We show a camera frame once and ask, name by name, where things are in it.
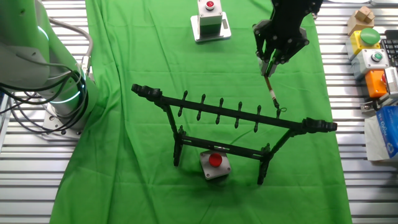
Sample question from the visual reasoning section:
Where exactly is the black keyboard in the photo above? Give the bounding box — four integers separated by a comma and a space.
381, 30, 398, 68

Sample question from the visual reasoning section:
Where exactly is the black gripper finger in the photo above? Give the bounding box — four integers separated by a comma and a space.
253, 20, 276, 77
269, 27, 310, 77

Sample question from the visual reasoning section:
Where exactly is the green cloth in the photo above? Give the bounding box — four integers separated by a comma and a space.
49, 0, 354, 224

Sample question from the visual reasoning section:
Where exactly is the blue white package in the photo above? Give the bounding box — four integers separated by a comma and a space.
364, 114, 398, 162

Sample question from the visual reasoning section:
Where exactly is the wooden block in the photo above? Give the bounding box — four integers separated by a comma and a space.
347, 6, 376, 35

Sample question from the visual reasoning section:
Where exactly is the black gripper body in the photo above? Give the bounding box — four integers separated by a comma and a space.
270, 0, 324, 35

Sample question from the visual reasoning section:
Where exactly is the black pen rack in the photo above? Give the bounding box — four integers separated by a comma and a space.
131, 83, 338, 186

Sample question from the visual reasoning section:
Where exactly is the silver ribbed device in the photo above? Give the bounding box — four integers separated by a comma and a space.
384, 67, 398, 100

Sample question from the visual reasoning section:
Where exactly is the orange box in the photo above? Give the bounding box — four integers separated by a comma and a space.
364, 70, 388, 99

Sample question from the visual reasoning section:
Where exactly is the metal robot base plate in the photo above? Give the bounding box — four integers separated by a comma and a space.
41, 102, 84, 141

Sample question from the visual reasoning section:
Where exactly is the blue tissue pack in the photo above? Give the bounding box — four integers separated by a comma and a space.
375, 105, 398, 159

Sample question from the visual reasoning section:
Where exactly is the small grey red-button box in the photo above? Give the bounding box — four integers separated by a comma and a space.
198, 149, 233, 181

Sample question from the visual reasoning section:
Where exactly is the yellow box green mushroom button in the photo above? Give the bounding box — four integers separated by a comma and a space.
346, 27, 382, 60

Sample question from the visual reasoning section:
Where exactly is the thick grey hose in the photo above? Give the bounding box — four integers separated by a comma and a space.
49, 18, 94, 74

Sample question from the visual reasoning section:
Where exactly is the metal bracket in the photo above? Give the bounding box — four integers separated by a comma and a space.
360, 96, 386, 113

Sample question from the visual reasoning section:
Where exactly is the red-button box with metal baseplate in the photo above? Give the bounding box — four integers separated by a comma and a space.
190, 0, 233, 44

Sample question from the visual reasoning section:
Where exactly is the brown calligraphy brush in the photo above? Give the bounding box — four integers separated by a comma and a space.
263, 74, 287, 115

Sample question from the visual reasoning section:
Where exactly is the grey box green button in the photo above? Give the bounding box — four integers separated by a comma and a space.
351, 49, 390, 80

